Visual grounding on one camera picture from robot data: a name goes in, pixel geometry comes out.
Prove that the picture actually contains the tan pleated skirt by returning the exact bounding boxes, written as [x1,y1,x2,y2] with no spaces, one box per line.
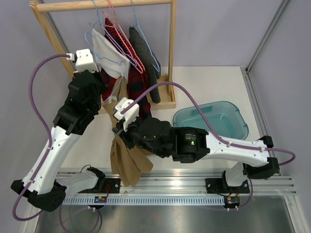
[104,77,154,186]

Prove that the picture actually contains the white skirt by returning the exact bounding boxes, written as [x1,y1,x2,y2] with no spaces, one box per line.
[92,29,130,80]

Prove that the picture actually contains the red plaid skirt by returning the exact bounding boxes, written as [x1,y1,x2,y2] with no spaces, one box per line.
[101,67,152,121]

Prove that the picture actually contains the blue wire hanger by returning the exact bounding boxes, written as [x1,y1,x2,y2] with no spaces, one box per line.
[130,0,160,72]
[85,29,130,103]
[91,0,131,59]

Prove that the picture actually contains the pink wire hanger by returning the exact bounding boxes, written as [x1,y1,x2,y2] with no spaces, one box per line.
[107,0,145,74]
[103,0,145,74]

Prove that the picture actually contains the red dotted skirt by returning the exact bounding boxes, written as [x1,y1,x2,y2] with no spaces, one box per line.
[104,17,149,90]

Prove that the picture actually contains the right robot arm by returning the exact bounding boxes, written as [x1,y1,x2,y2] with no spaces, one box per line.
[112,117,279,196]

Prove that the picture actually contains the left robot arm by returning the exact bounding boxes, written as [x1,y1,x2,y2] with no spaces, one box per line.
[11,70,106,212]

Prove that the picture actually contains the grey dotted skirt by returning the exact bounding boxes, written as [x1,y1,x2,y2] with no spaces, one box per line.
[129,27,161,88]

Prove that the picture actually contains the wooden clothes rack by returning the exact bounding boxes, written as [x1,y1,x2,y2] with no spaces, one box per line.
[29,0,176,110]

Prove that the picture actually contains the teal plastic bin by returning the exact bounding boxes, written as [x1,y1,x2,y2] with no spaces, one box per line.
[173,101,249,140]

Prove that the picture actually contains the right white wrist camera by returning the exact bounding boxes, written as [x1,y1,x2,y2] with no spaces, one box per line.
[113,97,139,132]

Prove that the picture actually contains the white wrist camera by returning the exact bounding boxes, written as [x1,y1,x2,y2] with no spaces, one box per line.
[66,49,99,73]
[113,97,139,132]

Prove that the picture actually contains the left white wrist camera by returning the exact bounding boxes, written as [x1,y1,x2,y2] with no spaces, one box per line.
[66,49,99,73]

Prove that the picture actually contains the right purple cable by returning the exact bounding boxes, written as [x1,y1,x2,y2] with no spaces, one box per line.
[120,82,295,168]

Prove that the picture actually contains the purple cable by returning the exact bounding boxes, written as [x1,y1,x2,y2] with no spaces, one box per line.
[12,53,71,221]
[120,82,295,168]

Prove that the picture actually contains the white slotted cable duct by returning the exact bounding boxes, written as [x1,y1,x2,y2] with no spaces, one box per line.
[63,195,225,206]

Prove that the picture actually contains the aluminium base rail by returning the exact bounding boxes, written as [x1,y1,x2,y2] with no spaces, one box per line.
[109,169,296,197]

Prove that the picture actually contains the aluminium frame post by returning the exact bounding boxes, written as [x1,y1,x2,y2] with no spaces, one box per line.
[245,0,291,73]

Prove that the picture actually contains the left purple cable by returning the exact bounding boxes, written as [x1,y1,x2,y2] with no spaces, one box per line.
[12,53,71,221]

